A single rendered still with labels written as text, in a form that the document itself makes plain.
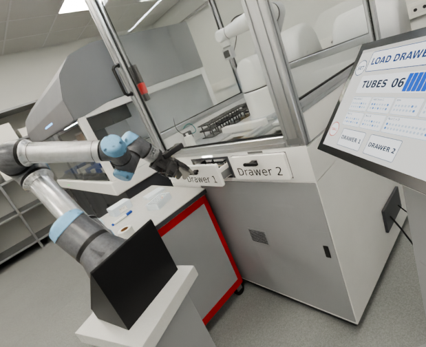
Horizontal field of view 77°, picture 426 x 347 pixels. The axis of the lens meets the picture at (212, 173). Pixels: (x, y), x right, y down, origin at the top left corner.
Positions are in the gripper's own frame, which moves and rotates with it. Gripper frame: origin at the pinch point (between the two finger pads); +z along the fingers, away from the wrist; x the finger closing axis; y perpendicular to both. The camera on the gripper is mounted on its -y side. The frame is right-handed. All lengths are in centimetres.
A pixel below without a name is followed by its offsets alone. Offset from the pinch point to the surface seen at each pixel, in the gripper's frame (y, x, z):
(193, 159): -11.1, -11.9, 6.4
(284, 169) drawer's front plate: -6.0, 44.6, 10.7
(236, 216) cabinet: 8.9, 3.6, 35.1
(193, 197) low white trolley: 7.6, -10.0, 14.1
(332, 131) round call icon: -10, 69, -4
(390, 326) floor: 34, 64, 88
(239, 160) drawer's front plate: -8.8, 22.8, 6.7
